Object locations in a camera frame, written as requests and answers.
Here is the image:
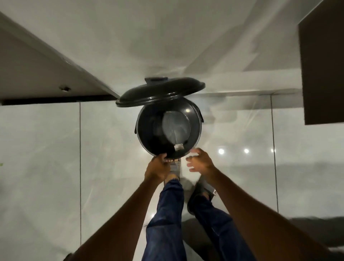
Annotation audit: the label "person's left hand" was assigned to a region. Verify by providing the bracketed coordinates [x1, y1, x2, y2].
[144, 153, 171, 184]

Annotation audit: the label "person's right hand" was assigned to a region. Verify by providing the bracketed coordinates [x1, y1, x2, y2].
[186, 148, 217, 177]

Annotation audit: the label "black round pedal bin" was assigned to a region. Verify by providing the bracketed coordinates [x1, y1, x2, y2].
[134, 97, 204, 160]

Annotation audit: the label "person's left forearm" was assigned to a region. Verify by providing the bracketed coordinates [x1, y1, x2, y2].
[68, 176, 166, 261]

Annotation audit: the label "person's right forearm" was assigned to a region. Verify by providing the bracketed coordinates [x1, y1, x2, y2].
[206, 167, 333, 261]

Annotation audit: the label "grey left sandal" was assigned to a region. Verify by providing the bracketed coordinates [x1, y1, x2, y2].
[164, 158, 181, 181]

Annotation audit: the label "black right sandal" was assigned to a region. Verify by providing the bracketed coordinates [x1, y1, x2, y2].
[187, 175, 217, 215]

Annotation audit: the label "person's left leg blue jeans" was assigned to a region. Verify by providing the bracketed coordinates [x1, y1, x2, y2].
[141, 179, 187, 261]

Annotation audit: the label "person's leg blue jeans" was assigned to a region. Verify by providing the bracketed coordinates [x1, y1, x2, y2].
[141, 179, 187, 261]
[187, 195, 256, 261]

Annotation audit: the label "black round bin lid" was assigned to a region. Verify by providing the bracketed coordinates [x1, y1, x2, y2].
[116, 77, 206, 108]

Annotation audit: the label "person's right leg blue jeans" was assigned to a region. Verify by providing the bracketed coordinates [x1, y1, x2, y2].
[187, 195, 256, 261]

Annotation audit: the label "dark floor mat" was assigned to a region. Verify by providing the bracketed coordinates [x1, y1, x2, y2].
[288, 216, 344, 248]

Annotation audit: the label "white door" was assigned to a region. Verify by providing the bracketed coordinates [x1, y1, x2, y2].
[0, 12, 121, 106]

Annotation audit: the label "dark brown cabinet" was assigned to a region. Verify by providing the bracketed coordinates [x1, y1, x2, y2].
[298, 0, 344, 126]

